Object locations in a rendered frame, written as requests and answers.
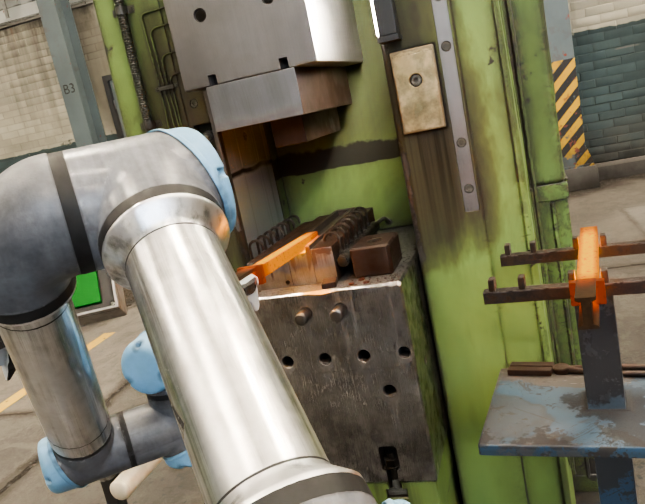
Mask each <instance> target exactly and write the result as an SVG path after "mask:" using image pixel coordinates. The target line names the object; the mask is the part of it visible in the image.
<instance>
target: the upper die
mask: <svg viewBox="0 0 645 504"><path fill-rule="evenodd" d="M206 91H207V95H208V99H209V103H210V108H211V112H212V116H213V120H214V125H215V129H216V132H222V131H227V130H231V129H236V128H241V127H246V126H251V125H255V124H260V123H265V122H270V121H274V120H279V119H284V118H289V117H294V116H298V115H303V114H308V113H312V112H317V111H321V110H326V109H330V108H335V107H339V106H344V105H348V104H352V99H351V93H350V88H349V83H348V78H347V73H346V67H291V68H286V69H282V70H278V71H274V72H269V73H265V74H261V75H257V76H252V77H248V78H244V79H239V80H235V81H231V82H227V83H222V84H218V85H214V86H210V87H206Z"/></svg>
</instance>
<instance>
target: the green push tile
mask: <svg viewBox="0 0 645 504"><path fill-rule="evenodd" d="M76 281H77V283H76V289H75V292H74V294H73V296H72V300H73V303H74V307H75V309H77V308H82V307H86V306H90V305H94V304H99V303H102V298H101V292H100V285H99V279H98V272H97V271H94V272H91V273H87V274H83V275H82V274H80V275H77V276H76Z"/></svg>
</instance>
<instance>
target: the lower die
mask: <svg viewBox="0 0 645 504"><path fill-rule="evenodd" d="M347 209H349V210H348V211H347V212H345V213H344V214H343V215H342V216H341V217H339V218H338V219H337V220H336V221H335V222H333V223H332V224H331V225H330V226H329V227H327V228H326V229H325V230H324V231H323V232H321V233H320V234H319V235H318V236H317V237H315V238H314V239H313V240H312V241H311V242H309V243H308V244H307V245H306V246H305V253H300V254H298V255H297V256H295V257H294V258H292V259H291V260H289V261H288V262H286V263H285V264H283V265H282V266H281V267H279V268H278V269H276V270H275V271H273V272H272V273H270V274H269V275H267V276H266V277H265V278H266V283H264V284H260V285H257V289H258V291H260V290H268V289H276V288H284V287H292V286H300V285H308V284H316V283H322V281H323V279H324V278H330V277H336V276H337V278H338V281H339V279H340V278H341V277H342V276H343V275H344V274H345V272H346V271H347V270H348V269H349V268H350V267H351V265H352V262H351V263H350V264H349V265H348V266H347V267H341V266H339V264H338V262H337V259H338V257H339V255H340V254H339V250H340V249H339V244H338V239H337V237H336V236H335V235H334V234H332V236H329V235H328V236H327V238H326V241H325V242H324V241H323V237H324V235H325V234H326V233H327V232H329V231H330V229H331V228H333V227H335V225H336V224H337V223H339V222H340V221H341V220H342V219H344V218H345V217H346V216H347V215H348V214H349V213H350V212H351V211H353V210H354V209H355V207H352V208H346V209H339V210H335V211H334V212H333V213H331V214H330V215H324V216H319V217H317V218H316V219H314V220H313V221H309V222H304V223H302V224H301V225H300V226H298V227H297V228H296V229H294V230H293V231H291V232H290V233H289V234H287V235H286V236H284V237H283V238H282V239H280V240H279V241H277V242H276V243H275V244H273V245H272V246H271V247H269V248H268V249H266V250H265V251H264V252H262V253H261V254H259V255H258V256H257V257H255V258H254V259H252V260H251V261H250V262H248V263H247V266H252V265H253V264H255V263H257V262H258V261H260V260H262V259H263V258H265V257H267V256H268V255H270V254H272V253H273V252H275V251H277V250H278V249H280V248H282V247H283V246H285V245H287V244H288V243H290V242H291V241H293V240H295V239H296V238H298V237H300V236H301V235H303V234H305V233H308V232H311V231H313V230H314V229H315V228H316V227H318V226H319V225H320V224H322V223H323V222H324V221H325V220H327V219H328V218H329V217H330V216H332V215H333V214H334V213H335V212H337V211H341V210H347ZM365 209H366V210H367V213H368V219H369V222H370V223H371V222H373V221H375V218H374V213H373V208H372V207H371V208H365ZM358 211H360V212H361V213H362V214H363V217H364V222H365V226H366V222H367V221H366V216H365V212H364V211H363V210H362V209H358ZM355 215H356V216H357V217H358V218H359V221H360V226H361V230H362V226H363V225H362V220H361V216H360V214H359V213H355ZM351 219H352V220H353V221H354V223H355V227H356V232H357V235H359V234H358V225H357V220H356V218H355V217H351ZM347 224H348V225H349V226H350V229H351V235H352V239H353V240H354V231H353V226H352V223H351V222H350V221H347ZM366 227H367V226H366ZM341 228H343V229H344V231H345V233H346V238H347V243H348V245H349V244H350V243H349V234H348V229H347V227H346V226H345V225H342V227H341ZM362 231H363V230H362ZM336 233H338V234H339V236H340V239H341V244H342V249H343V250H345V248H344V244H345V243H344V238H343V233H342V232H341V231H340V230H338V229H337V232H336ZM287 280H288V281H290V284H289V285H287V284H286V283H285V282H286V281H287Z"/></svg>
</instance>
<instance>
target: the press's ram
mask: <svg viewBox="0 0 645 504"><path fill-rule="evenodd" d="M163 3H164V7H165V11H166V15H167V19H168V23H169V28H170V32H171V36H172V40H173V44H174V48H175V52H176V57H177V61H178V65H179V69H180V73H181V77H182V81H183V85H184V90H185V92H192V91H205V90H206V87H210V86H214V85H218V84H222V83H227V82H231V81H235V80H239V79H244V78H248V77H252V76H257V75H261V74H265V73H269V72H274V71H278V70H282V69H286V68H291V67H345V66H349V65H354V64H358V63H362V62H363V61H364V60H363V55H362V50H361V44H360V39H359V33H358V28H357V23H356V17H355V12H354V6H353V1H352V0H163Z"/></svg>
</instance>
